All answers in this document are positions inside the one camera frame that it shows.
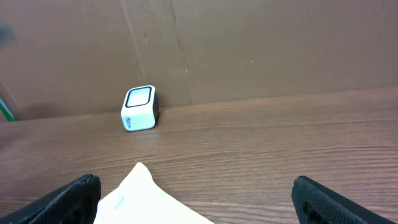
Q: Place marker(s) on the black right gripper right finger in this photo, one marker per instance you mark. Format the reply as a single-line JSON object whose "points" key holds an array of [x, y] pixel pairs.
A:
{"points": [[316, 204]]}

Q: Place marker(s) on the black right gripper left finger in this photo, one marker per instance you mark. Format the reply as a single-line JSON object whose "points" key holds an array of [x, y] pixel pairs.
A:
{"points": [[75, 202]]}

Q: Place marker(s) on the white pouch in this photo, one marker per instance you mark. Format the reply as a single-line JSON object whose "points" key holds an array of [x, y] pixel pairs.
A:
{"points": [[138, 200]]}

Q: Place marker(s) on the white barcode scanner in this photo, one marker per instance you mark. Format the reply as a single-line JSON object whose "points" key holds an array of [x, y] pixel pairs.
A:
{"points": [[140, 108]]}

